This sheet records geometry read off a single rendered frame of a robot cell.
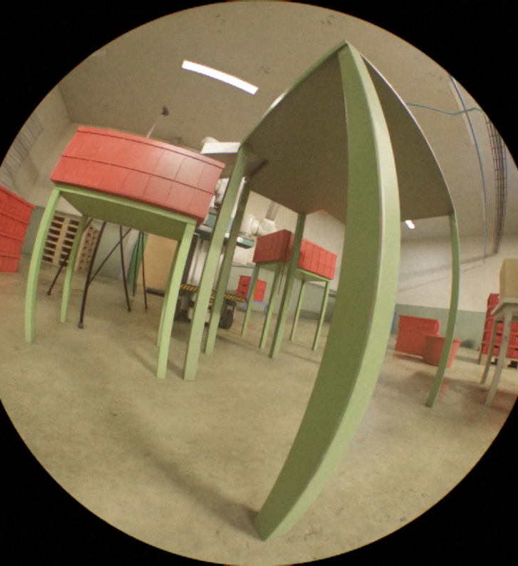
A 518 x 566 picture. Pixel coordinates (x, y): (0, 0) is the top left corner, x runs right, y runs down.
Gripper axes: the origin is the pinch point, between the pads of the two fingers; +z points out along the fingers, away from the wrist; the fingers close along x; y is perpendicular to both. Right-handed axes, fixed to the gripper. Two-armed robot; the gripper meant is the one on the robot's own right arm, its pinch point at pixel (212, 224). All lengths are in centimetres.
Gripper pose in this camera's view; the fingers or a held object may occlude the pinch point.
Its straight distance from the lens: 156.5
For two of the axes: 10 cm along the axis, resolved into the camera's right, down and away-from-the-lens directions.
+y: -4.6, -0.3, 8.9
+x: -8.6, -2.2, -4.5
